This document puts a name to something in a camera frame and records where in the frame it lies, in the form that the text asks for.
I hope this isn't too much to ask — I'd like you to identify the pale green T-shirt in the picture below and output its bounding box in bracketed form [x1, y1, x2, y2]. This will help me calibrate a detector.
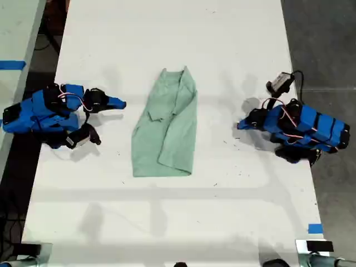
[131, 65, 199, 178]

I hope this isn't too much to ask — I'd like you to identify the long blue tape strip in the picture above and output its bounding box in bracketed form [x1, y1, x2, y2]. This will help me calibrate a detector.
[0, 60, 27, 71]

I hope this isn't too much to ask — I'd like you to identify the white side table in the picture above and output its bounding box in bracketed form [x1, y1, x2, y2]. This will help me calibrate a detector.
[0, 0, 47, 179]

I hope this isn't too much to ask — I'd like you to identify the short blue tape strip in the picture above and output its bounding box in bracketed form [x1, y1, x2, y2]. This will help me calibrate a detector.
[308, 223, 324, 235]

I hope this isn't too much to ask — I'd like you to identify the white plate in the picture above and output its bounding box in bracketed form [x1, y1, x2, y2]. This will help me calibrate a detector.
[295, 238, 332, 257]

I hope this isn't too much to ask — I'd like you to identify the small black box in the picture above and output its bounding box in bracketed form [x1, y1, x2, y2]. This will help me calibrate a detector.
[19, 243, 42, 255]
[306, 240, 334, 253]

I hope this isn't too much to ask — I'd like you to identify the large black round object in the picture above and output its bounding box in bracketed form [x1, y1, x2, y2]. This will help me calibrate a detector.
[262, 258, 288, 267]

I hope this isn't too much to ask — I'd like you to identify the black camera stalk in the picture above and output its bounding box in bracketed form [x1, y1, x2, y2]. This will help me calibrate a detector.
[80, 110, 91, 130]
[273, 90, 288, 106]

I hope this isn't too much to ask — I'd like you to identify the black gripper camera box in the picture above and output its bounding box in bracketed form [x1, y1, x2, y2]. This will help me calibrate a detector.
[266, 71, 296, 98]
[65, 123, 102, 150]

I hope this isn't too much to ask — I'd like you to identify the black camera cable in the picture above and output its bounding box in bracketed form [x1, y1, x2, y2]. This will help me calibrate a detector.
[291, 70, 306, 104]

